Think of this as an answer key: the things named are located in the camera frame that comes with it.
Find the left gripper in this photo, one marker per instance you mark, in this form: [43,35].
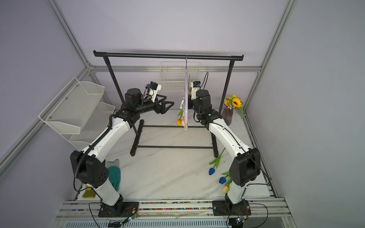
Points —
[162,110]

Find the orange tulip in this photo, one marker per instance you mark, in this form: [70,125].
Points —
[180,117]

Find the purple clip hanger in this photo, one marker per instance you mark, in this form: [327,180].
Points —
[185,98]

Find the black clothes rack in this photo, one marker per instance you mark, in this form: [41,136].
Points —
[171,56]

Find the blue tulip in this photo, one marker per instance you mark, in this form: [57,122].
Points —
[224,177]
[215,163]

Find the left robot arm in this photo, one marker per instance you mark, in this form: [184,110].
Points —
[88,164]

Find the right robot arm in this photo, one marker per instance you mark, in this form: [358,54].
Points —
[245,165]

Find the sunflower bouquet in vase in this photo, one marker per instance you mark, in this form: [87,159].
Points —
[232,104]

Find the green work glove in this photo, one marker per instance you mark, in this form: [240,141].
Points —
[114,173]

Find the white mesh tiered shelf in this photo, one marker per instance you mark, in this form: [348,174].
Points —
[78,113]

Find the cream tulip right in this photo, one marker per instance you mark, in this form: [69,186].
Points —
[226,187]

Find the black yellow work glove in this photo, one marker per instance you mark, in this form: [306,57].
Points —
[88,193]

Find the white wire wall basket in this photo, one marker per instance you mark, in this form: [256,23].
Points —
[172,75]

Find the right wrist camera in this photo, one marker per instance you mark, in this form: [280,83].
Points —
[195,86]

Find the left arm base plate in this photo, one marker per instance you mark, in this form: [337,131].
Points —
[121,209]

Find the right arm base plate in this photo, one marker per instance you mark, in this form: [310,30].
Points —
[224,208]

